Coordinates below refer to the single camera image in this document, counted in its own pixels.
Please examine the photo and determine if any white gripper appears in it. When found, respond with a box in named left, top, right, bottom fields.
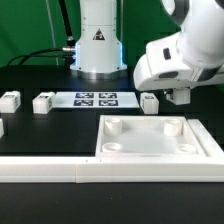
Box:
left=133, top=33, right=224, bottom=101

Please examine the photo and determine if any white square table top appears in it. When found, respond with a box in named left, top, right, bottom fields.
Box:
left=95, top=115, right=206, bottom=157

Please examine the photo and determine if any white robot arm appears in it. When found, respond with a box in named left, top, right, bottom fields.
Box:
left=70, top=0, right=224, bottom=92

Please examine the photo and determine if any white marker sheet with tags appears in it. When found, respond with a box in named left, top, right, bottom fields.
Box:
left=53, top=92, right=139, bottom=108

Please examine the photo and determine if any white part at left edge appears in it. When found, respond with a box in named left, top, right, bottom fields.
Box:
left=0, top=118, right=4, bottom=139

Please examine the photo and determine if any white L-shaped obstacle fence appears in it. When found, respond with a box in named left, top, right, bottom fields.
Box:
left=0, top=119, right=224, bottom=183

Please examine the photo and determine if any black cable with metal plug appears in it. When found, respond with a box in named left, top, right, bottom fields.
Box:
left=58, top=0, right=76, bottom=54

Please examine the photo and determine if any black cable bundle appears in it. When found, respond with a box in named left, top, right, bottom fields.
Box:
left=6, top=48, right=76, bottom=67

